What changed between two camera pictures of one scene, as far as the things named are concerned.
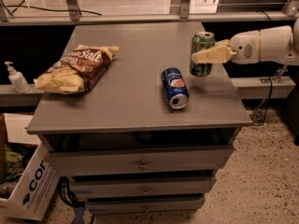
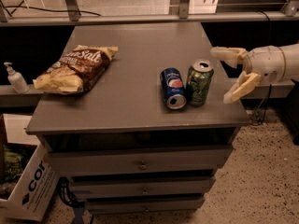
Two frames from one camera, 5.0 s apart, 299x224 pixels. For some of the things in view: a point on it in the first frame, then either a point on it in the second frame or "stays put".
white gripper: [245, 48] to [266, 63]
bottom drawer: [144, 205] stays put
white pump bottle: [18, 78] stays put
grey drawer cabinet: [152, 136] stays put
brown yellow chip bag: [78, 71] stays put
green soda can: [202, 41] to [198, 81]
